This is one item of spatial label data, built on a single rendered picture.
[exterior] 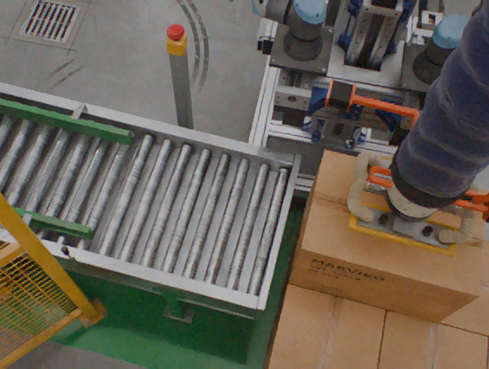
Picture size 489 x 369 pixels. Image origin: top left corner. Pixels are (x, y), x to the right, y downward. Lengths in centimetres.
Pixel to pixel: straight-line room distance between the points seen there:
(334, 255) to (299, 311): 42
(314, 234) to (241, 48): 186
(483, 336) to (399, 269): 60
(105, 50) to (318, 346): 221
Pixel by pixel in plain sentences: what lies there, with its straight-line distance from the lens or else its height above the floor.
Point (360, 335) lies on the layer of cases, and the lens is 226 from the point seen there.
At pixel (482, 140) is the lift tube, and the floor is 164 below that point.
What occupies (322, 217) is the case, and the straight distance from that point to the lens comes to 194.
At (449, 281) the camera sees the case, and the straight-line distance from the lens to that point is 198.
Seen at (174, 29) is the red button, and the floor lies 104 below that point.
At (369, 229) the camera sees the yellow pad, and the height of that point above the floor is 107.
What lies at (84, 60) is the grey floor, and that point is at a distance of 355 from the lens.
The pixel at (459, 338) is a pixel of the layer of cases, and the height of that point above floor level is 54.
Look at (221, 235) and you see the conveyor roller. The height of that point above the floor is 55.
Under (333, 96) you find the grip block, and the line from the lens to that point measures 186.
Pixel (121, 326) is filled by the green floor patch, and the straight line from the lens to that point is 280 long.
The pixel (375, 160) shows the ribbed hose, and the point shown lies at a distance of 187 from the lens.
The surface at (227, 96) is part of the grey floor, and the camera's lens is 331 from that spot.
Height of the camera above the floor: 270
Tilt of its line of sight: 64 degrees down
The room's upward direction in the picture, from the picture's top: 5 degrees clockwise
